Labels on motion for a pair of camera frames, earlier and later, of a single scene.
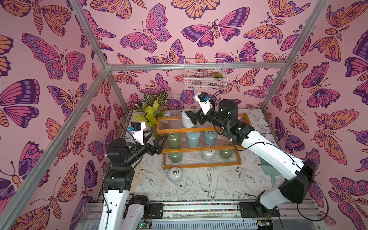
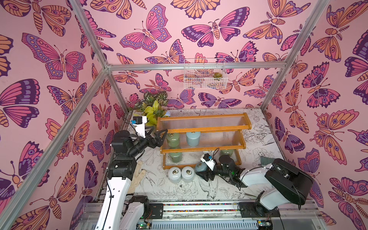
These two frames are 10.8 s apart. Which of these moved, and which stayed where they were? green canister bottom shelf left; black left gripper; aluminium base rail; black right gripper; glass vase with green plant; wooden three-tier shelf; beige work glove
Moved: black right gripper; black left gripper
Stayed: glass vase with green plant; wooden three-tier shelf; green canister bottom shelf left; aluminium base rail; beige work glove
